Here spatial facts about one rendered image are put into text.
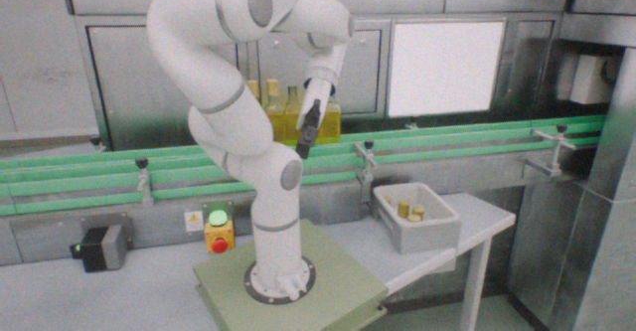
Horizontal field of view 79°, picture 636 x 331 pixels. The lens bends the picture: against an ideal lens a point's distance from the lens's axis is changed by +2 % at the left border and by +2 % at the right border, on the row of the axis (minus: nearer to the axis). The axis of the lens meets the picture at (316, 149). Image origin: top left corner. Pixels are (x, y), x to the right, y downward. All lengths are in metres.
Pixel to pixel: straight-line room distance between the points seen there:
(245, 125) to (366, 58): 0.79
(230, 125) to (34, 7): 4.02
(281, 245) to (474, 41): 1.03
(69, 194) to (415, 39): 1.12
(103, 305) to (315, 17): 0.76
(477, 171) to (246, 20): 1.08
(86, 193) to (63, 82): 3.49
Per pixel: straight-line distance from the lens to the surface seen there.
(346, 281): 0.86
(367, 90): 1.34
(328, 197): 1.11
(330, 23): 0.77
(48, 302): 1.09
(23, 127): 4.83
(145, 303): 0.99
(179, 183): 1.08
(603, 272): 1.80
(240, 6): 0.51
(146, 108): 1.33
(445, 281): 1.95
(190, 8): 0.55
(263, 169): 0.68
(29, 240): 1.21
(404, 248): 1.06
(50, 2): 4.49
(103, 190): 1.12
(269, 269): 0.81
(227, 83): 0.56
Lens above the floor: 1.37
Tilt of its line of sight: 21 degrees down
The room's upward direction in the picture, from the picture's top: straight up
